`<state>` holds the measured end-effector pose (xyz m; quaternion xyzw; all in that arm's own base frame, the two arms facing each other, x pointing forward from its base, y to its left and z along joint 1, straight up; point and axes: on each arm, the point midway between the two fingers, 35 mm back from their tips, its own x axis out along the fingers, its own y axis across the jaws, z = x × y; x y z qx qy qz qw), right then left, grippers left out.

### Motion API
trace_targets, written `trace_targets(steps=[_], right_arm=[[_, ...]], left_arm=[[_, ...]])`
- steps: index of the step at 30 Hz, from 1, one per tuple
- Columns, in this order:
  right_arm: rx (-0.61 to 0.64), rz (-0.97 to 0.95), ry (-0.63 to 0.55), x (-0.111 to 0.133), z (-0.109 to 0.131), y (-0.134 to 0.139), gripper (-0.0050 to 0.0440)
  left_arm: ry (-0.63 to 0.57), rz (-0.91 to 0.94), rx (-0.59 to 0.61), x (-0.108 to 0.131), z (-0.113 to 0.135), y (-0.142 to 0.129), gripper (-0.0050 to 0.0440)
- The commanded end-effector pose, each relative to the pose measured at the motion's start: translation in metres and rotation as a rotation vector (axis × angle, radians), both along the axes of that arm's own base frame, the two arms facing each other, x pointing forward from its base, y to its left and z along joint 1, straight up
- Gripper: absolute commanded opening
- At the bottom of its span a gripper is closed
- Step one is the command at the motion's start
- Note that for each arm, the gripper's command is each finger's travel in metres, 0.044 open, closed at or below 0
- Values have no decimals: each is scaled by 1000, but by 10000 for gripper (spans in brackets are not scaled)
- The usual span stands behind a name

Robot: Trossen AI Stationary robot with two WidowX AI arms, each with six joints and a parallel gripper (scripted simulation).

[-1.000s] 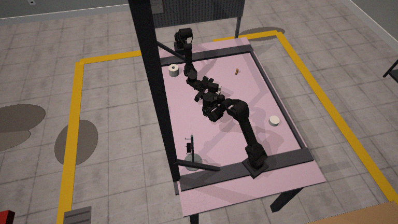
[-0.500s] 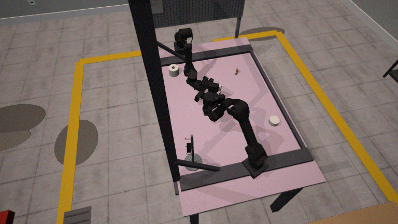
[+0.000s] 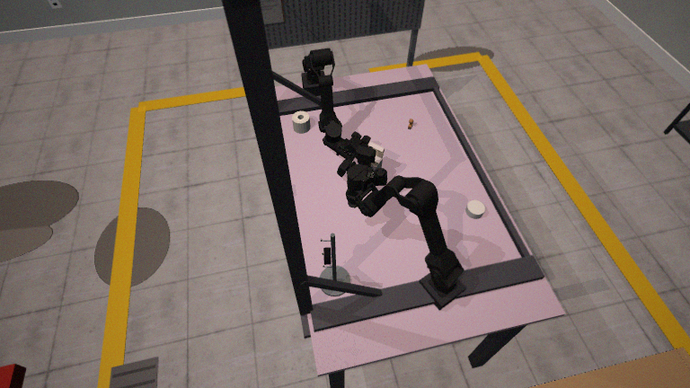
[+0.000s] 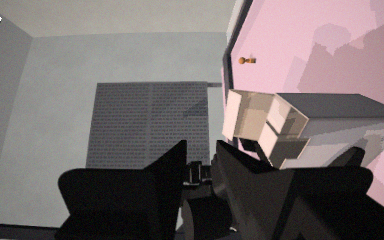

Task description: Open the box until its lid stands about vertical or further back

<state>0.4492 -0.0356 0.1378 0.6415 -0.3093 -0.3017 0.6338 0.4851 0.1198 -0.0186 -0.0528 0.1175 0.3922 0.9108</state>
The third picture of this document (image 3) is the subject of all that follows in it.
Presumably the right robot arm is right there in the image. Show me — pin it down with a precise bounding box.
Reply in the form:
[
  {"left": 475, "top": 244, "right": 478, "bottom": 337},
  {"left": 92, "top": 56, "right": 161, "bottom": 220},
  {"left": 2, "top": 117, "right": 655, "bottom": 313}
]
[{"left": 346, "top": 165, "right": 464, "bottom": 298}]

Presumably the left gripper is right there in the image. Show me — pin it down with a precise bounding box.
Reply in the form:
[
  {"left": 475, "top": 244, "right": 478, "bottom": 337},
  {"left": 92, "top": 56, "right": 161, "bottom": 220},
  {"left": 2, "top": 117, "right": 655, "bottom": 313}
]
[{"left": 334, "top": 136, "right": 371, "bottom": 177}]

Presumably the white paper carton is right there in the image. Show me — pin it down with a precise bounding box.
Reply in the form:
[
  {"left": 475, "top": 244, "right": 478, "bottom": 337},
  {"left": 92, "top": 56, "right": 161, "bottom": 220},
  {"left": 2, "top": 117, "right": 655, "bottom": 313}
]
[{"left": 368, "top": 141, "right": 385, "bottom": 170}]

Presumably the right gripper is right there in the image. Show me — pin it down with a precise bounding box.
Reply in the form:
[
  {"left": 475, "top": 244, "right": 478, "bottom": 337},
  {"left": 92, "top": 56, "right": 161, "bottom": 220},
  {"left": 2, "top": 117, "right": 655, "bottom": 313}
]
[{"left": 355, "top": 145, "right": 376, "bottom": 174}]

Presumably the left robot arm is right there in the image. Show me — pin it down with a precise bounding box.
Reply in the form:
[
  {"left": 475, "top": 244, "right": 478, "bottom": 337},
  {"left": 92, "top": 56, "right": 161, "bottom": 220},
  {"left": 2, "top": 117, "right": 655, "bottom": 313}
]
[{"left": 302, "top": 48, "right": 362, "bottom": 156}]

